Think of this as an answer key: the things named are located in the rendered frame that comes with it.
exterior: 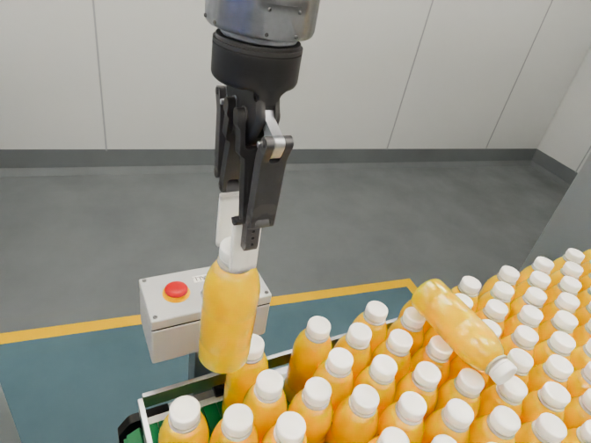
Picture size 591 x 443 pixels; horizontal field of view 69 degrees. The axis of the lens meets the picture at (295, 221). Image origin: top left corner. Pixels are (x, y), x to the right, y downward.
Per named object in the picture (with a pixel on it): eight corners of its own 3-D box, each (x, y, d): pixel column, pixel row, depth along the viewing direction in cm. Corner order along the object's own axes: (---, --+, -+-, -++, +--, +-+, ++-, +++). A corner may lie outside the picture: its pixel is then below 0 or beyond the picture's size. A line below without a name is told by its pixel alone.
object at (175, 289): (162, 287, 70) (162, 282, 69) (184, 283, 72) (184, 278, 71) (167, 302, 68) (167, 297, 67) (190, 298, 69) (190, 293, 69)
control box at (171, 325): (140, 320, 76) (138, 277, 71) (245, 296, 85) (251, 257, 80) (152, 365, 69) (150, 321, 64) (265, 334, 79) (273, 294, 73)
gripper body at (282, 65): (200, 18, 37) (196, 120, 42) (233, 45, 31) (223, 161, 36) (279, 24, 40) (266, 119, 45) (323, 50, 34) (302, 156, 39)
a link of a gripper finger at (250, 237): (258, 202, 42) (270, 218, 40) (253, 243, 45) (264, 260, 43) (244, 203, 42) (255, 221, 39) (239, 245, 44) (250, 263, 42)
